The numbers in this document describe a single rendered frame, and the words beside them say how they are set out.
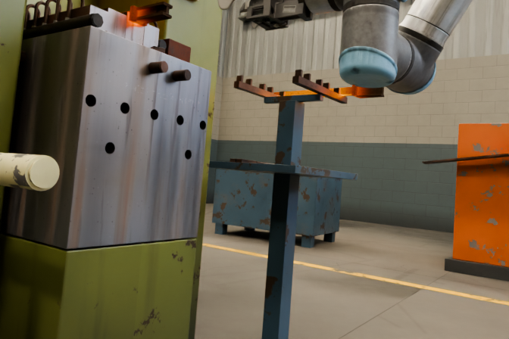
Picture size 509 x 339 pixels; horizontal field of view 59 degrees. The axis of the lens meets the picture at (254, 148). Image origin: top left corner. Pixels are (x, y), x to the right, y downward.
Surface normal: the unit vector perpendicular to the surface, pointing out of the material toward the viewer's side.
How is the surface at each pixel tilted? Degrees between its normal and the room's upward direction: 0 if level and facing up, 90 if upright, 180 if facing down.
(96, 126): 90
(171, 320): 90
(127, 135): 90
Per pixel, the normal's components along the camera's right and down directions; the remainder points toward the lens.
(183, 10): 0.82, 0.03
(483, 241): -0.57, -0.10
